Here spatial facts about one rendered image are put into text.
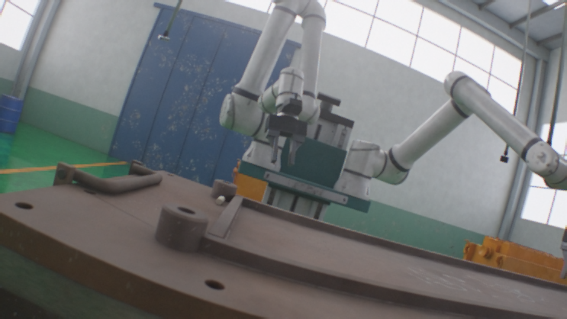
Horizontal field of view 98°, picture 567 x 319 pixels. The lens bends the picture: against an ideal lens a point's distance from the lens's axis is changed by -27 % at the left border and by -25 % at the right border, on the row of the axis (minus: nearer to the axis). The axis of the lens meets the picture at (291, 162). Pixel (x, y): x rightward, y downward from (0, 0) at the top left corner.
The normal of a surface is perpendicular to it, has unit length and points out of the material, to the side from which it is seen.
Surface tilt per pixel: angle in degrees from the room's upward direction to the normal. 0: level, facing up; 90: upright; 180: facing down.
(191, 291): 0
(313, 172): 90
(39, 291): 90
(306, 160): 90
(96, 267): 90
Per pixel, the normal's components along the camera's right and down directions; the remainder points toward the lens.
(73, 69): 0.10, 0.03
